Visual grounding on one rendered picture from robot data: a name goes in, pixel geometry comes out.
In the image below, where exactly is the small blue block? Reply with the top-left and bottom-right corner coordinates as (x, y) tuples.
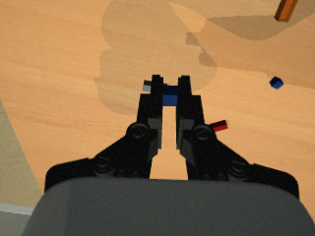
(162, 86), (177, 106)

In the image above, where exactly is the small blue cube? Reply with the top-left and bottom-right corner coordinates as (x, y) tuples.
(269, 76), (284, 89)

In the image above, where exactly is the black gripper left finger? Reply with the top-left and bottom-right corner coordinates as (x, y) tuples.
(44, 75), (163, 192)

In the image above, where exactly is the orange rod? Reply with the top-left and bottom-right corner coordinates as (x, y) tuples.
(275, 0), (298, 23)

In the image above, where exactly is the dark red rod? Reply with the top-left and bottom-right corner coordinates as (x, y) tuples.
(208, 120), (228, 132)

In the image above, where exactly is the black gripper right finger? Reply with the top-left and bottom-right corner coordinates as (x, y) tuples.
(175, 75), (299, 199)

